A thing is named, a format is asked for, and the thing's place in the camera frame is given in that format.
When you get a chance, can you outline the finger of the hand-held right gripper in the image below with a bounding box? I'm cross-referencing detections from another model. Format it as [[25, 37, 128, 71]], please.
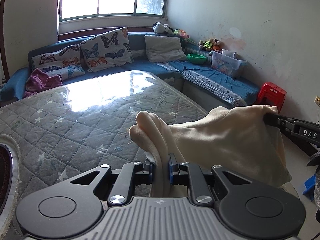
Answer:
[[263, 112, 296, 136]]

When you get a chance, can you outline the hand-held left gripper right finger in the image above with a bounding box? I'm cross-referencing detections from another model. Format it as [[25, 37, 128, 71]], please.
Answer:
[[168, 153, 272, 204]]

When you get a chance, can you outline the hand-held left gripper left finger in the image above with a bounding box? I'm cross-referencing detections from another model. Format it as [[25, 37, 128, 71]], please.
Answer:
[[52, 158, 154, 206]]

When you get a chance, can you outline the cream long-sleeved garment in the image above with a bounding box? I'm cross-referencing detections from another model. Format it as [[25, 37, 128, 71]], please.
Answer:
[[128, 105, 292, 198]]

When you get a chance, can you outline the grey cloth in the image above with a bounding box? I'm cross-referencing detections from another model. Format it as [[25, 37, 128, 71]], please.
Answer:
[[307, 151, 320, 167]]

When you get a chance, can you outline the red plastic stool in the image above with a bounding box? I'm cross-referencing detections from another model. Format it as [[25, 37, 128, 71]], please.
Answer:
[[255, 82, 287, 113]]

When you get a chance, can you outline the blue plastic object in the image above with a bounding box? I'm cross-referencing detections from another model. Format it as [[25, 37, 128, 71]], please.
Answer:
[[303, 175, 318, 201]]

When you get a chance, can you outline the blue fringed sofa blanket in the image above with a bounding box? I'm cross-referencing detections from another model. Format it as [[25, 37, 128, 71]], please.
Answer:
[[157, 60, 261, 107]]

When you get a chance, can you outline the clear plastic storage box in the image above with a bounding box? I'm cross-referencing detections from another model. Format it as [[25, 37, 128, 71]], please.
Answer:
[[210, 49, 247, 78]]

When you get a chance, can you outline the grey quilted star table cover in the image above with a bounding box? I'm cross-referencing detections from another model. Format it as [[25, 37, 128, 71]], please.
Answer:
[[0, 70, 208, 230]]

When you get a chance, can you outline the green plastic bowl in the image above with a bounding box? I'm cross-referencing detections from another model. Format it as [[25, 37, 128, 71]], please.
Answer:
[[187, 53, 208, 64]]

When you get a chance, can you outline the brown bear plush toy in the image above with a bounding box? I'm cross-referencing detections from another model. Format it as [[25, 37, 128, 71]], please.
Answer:
[[198, 38, 222, 52]]

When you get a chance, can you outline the plain grey cushion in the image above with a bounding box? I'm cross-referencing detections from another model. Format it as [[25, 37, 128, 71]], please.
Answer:
[[144, 35, 188, 64]]

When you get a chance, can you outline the blue corner sofa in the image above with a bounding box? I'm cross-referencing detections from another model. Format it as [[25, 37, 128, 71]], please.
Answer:
[[0, 31, 261, 108]]

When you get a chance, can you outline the pink green plush toy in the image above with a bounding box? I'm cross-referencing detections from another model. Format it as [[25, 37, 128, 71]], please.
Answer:
[[173, 29, 190, 40]]

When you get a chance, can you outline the large butterfly print cushion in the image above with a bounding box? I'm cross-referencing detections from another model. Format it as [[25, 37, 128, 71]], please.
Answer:
[[80, 27, 134, 73]]

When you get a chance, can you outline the purple pink cloth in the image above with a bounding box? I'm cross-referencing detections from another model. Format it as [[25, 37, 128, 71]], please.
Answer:
[[24, 68, 63, 98]]

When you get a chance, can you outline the panda plush toy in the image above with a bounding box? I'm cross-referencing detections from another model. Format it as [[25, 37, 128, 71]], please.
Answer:
[[152, 22, 173, 34]]

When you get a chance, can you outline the round black induction cooktop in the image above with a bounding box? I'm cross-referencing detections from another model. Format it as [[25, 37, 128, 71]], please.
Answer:
[[0, 142, 13, 207]]

